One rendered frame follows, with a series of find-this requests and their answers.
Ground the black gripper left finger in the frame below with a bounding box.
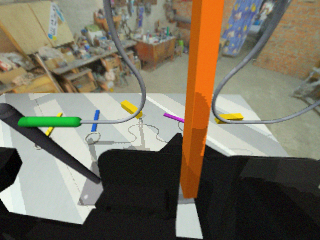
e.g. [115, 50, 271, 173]
[97, 133, 183, 222]

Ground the yellow rectangular block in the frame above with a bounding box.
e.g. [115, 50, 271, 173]
[121, 100, 143, 119]
[215, 113, 243, 124]

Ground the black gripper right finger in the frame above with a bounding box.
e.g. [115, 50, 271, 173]
[194, 144, 320, 240]

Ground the white loop with yellow handle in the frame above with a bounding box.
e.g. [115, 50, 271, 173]
[34, 113, 63, 150]

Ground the orange rectangular bar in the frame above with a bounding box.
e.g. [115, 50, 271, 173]
[180, 0, 225, 199]

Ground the white loop with blue handle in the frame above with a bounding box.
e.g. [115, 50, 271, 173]
[84, 110, 100, 145]

